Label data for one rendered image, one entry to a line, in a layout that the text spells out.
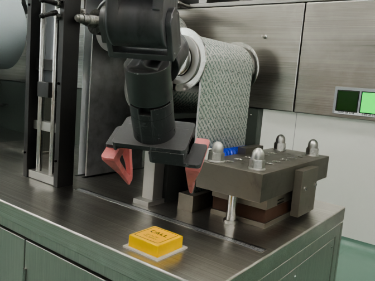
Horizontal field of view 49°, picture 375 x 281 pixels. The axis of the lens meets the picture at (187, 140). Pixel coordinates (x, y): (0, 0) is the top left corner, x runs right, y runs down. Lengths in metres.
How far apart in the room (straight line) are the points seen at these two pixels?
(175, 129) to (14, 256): 0.63
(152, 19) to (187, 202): 0.59
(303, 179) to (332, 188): 2.68
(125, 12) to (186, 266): 0.42
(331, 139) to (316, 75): 2.46
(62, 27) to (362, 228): 3.02
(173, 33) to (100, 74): 0.78
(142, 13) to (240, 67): 0.66
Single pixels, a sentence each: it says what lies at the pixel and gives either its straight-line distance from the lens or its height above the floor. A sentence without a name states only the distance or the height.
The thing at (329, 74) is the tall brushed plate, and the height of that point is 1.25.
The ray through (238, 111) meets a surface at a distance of 1.11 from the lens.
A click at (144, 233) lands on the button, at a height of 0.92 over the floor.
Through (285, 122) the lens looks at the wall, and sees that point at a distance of 3.75.
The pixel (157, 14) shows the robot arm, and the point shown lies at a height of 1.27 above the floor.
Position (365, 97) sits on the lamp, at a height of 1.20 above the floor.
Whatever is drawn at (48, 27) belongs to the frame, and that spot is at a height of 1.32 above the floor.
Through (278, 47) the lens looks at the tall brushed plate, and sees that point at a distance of 1.23.
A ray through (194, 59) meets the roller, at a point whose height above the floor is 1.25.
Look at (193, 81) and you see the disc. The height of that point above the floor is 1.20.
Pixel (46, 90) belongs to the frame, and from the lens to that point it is 1.15.
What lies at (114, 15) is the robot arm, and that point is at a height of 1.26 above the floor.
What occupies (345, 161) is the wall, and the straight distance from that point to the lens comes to 3.60.
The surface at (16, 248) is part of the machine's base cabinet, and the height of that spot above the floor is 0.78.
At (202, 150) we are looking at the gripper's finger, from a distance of 0.56.
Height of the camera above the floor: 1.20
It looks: 8 degrees down
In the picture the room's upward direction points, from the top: 5 degrees clockwise
